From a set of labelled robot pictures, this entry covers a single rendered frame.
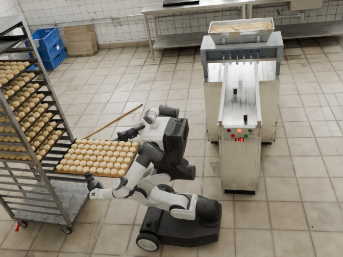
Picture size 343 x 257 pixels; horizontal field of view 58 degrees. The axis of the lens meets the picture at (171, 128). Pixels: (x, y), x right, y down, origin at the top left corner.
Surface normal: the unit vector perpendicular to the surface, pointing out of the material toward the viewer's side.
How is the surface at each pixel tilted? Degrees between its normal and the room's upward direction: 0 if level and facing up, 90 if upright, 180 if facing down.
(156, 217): 0
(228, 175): 90
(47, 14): 90
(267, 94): 90
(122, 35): 90
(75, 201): 0
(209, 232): 0
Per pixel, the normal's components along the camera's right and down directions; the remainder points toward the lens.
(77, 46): -0.16, 0.25
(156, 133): -0.15, -0.79
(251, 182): -0.18, 0.61
